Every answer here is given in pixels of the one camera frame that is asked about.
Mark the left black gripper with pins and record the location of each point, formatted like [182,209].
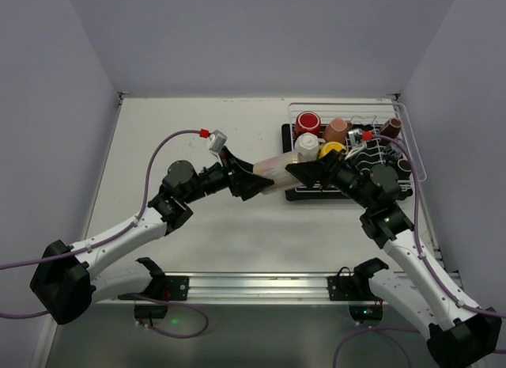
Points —
[231,176]

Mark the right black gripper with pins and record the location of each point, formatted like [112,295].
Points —
[334,172]

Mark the yellow mug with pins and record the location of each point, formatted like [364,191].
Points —
[327,147]

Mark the white faceted mug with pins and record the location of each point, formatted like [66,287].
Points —
[308,146]

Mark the pale pink mug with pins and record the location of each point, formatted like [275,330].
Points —
[274,169]

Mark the salmon pink mug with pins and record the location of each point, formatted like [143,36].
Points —
[337,130]

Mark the red mug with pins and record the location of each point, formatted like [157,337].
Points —
[307,122]

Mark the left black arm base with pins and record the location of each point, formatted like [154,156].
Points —
[172,288]

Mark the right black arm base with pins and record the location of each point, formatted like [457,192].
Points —
[352,286]

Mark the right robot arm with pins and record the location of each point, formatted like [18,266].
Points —
[457,330]

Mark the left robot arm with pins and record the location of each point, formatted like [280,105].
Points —
[65,280]

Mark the black drain tray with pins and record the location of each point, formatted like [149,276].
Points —
[317,193]

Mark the dark brown cup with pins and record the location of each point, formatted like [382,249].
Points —
[391,128]

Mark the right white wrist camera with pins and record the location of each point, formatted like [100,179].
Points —
[357,143]

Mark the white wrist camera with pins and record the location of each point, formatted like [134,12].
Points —
[216,141]
[357,143]

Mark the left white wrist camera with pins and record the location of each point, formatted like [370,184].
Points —
[216,141]

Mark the white wire dish rack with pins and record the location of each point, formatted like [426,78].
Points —
[376,116]

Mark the aluminium mounting rail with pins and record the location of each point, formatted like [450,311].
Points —
[222,288]

